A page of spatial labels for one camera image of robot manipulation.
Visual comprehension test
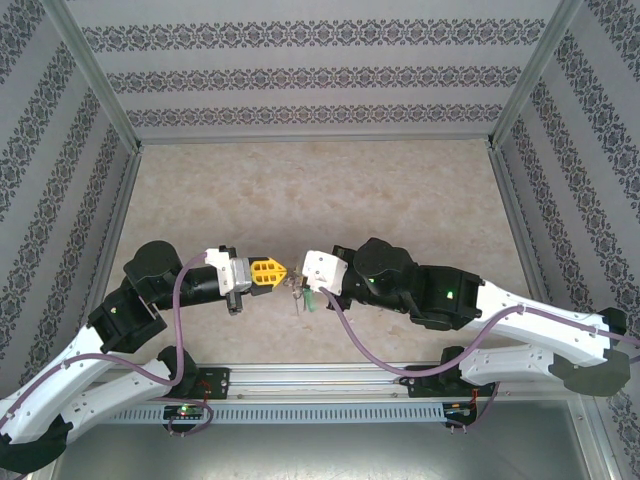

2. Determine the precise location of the key holder with metal rings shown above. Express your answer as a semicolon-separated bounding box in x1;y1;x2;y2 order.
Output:
284;272;307;315

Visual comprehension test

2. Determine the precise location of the left circuit board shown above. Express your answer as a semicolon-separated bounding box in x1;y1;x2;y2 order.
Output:
164;405;206;420

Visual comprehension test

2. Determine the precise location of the metal sheet panel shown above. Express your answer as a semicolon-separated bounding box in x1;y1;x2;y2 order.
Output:
49;422;601;480

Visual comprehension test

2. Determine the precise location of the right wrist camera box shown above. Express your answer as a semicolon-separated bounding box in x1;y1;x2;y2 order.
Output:
302;249;350;296

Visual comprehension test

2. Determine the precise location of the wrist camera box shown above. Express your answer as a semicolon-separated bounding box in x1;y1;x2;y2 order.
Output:
302;249;350;296
204;246;236;296

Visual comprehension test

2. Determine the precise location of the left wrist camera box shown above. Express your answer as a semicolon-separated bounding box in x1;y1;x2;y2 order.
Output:
204;246;236;296

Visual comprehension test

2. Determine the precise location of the aluminium table side rail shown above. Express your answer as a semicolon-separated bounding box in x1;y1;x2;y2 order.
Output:
84;144;146;326
487;139;551;301

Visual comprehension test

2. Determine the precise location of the aluminium mounting rail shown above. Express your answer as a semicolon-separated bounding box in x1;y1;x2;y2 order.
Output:
84;363;589;401

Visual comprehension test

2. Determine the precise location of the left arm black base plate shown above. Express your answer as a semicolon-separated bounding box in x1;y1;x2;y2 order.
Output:
192;367;232;401

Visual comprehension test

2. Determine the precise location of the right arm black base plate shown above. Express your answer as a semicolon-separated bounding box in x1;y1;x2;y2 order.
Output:
404;363;499;401

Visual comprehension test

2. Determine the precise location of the aluminium frame cross beam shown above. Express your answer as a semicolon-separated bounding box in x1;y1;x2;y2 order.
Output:
134;132;496;147

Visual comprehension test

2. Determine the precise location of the slotted grey cable duct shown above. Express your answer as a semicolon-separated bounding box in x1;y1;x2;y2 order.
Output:
94;403;446;424

